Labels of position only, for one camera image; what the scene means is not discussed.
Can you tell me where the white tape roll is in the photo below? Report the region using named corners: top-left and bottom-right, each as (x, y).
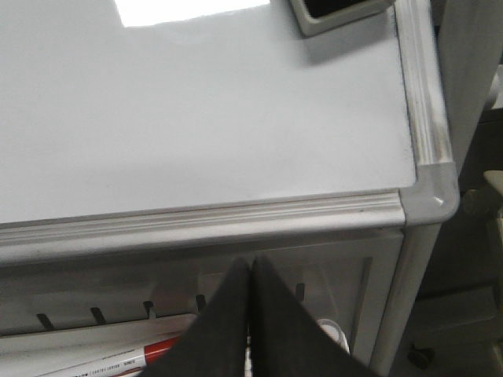
top-left (317, 319), bottom-right (350, 353)

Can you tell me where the white marker tray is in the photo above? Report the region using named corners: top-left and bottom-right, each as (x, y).
top-left (1, 314), bottom-right (196, 376)

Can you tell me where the red capped whiteboard marker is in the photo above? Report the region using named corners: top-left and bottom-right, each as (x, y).
top-left (53, 336), bottom-right (180, 376)

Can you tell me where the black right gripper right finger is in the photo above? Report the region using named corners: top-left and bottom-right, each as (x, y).
top-left (248, 256), bottom-right (376, 376)

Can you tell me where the white pegboard stand panel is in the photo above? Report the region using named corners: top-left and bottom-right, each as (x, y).
top-left (1, 227), bottom-right (436, 375)

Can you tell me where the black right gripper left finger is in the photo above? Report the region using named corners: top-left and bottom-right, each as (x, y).
top-left (141, 258), bottom-right (250, 377)

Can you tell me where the white whiteboard with aluminium frame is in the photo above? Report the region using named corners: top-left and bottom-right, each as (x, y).
top-left (1, 1), bottom-right (459, 265)

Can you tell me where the grey magnetic holder box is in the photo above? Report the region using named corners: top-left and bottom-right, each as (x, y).
top-left (289, 0), bottom-right (395, 37)

